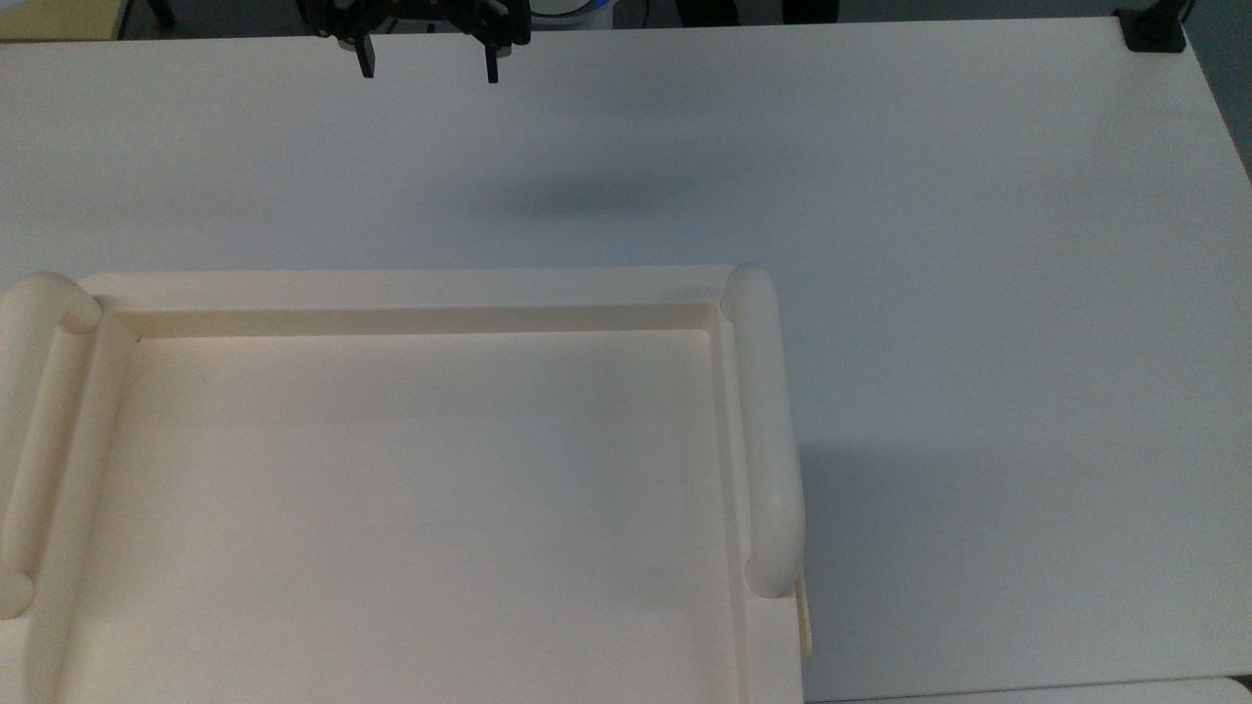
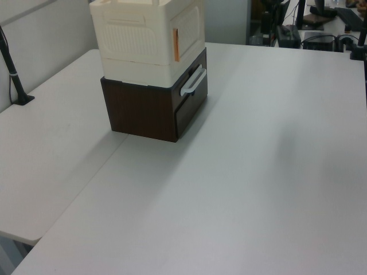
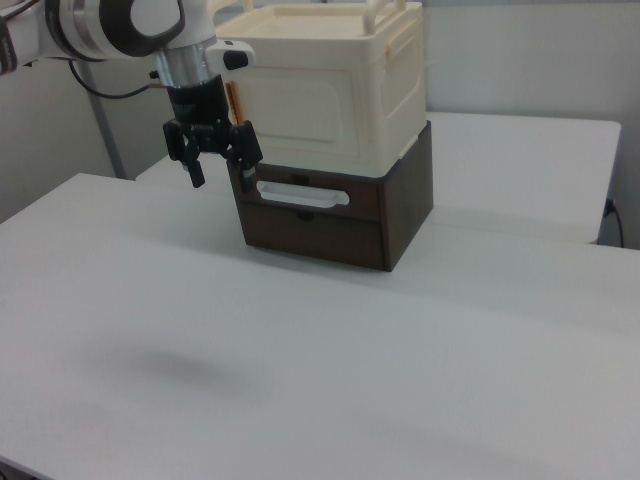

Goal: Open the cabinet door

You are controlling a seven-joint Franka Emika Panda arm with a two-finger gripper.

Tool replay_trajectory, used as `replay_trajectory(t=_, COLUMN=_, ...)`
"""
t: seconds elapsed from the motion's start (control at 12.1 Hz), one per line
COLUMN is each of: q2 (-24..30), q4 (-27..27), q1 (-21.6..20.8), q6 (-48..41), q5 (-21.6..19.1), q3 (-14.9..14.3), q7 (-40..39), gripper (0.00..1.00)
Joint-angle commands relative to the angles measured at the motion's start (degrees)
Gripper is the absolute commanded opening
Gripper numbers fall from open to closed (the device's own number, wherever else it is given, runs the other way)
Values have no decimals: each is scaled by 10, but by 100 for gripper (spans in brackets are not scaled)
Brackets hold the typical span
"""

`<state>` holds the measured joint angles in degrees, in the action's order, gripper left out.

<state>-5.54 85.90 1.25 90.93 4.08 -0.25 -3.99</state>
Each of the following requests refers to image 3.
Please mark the plain brown drawer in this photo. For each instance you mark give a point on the plain brown drawer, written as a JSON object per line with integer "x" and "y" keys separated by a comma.
{"x": 325, "y": 240}

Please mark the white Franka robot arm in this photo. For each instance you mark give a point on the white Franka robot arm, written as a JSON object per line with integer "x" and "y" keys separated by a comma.
{"x": 80, "y": 25}

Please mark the dark brown drawer unit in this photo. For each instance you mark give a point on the dark brown drawer unit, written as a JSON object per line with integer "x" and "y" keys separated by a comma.
{"x": 407, "y": 200}

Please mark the cream cabinet door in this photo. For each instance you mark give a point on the cream cabinet door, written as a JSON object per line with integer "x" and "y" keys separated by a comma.
{"x": 300, "y": 110}

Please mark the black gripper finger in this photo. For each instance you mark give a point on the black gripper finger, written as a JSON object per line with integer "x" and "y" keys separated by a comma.
{"x": 246, "y": 147}
{"x": 191, "y": 155}

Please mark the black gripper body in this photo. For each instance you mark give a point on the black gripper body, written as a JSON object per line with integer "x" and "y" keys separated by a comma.
{"x": 197, "y": 107}

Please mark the grey vertical wall post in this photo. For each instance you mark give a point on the grey vertical wall post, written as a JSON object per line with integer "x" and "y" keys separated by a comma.
{"x": 107, "y": 135}

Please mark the cream plastic cabinet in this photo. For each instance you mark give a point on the cream plastic cabinet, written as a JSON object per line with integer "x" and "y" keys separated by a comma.
{"x": 385, "y": 100}

